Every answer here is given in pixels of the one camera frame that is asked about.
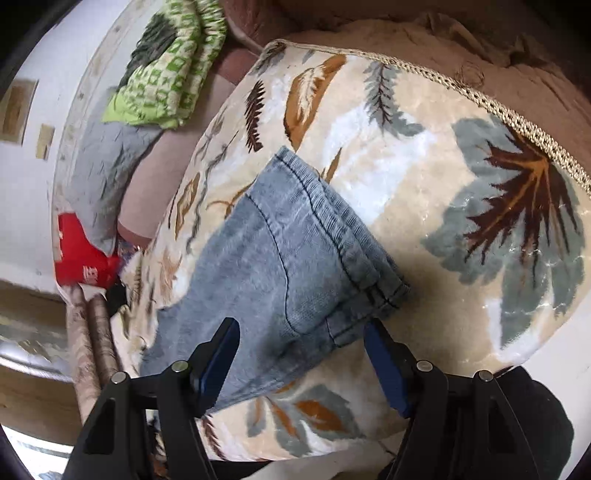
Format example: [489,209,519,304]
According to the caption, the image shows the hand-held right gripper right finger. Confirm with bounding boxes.
[364,318,541,480]

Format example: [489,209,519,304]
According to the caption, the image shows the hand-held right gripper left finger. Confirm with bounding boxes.
[62,318,241,480]

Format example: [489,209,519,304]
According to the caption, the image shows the grey-blue denim pants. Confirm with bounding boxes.
[139,147,411,411]

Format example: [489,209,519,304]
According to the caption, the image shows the rolled patterned mat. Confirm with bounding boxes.
[67,286,101,425]
[88,295,124,384]

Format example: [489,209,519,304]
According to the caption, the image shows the red cloth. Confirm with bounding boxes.
[54,213,123,287]

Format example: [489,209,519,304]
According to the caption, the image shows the brown-pink sofa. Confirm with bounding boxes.
[115,0,287,245]

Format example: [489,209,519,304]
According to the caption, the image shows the leaf-print plush blanket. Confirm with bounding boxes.
[117,39,591,462]

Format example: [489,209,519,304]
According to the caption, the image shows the grey crumpled cloth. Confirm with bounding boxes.
[65,122,162,257]

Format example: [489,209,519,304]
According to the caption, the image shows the green patterned cloth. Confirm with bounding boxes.
[102,0,229,130]

